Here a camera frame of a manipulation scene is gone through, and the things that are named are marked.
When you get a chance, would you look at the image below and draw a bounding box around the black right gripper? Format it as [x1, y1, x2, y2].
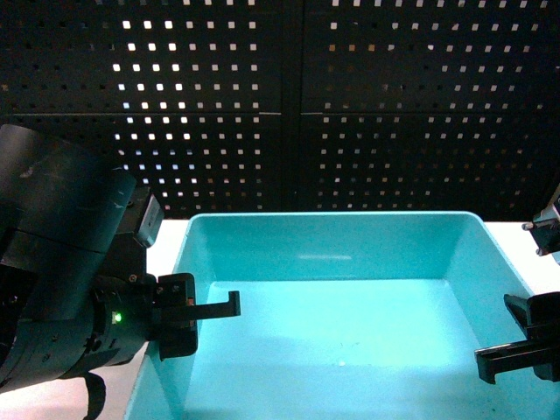
[474, 291, 559, 384]

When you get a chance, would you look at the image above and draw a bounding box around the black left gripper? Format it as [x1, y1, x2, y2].
[90, 273, 242, 366]

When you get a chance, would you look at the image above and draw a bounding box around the turquoise plastic tray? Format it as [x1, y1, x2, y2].
[126, 212, 559, 419]

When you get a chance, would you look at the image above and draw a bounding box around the black perforated back panel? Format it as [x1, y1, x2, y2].
[1, 1, 559, 221]

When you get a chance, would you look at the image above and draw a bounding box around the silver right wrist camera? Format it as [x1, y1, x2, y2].
[521, 186, 559, 264]

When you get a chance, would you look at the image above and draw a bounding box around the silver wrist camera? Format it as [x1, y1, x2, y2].
[521, 186, 559, 264]
[117, 186, 165, 249]

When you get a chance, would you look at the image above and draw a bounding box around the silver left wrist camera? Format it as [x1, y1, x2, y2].
[117, 186, 165, 249]

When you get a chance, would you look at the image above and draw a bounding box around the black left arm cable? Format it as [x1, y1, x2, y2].
[82, 371, 108, 420]

